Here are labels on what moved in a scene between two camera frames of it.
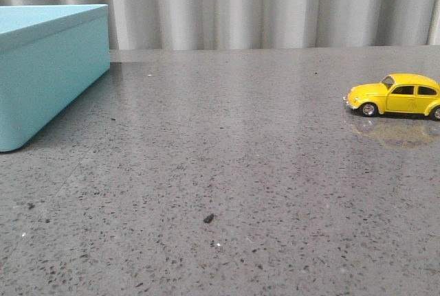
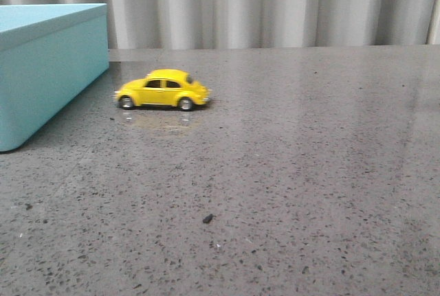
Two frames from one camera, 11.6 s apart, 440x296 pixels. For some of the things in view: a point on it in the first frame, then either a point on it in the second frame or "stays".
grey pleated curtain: x=188 y=7 stays
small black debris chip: x=208 y=218 stays
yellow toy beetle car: x=397 y=93 to x=163 y=87
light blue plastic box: x=50 y=55 stays
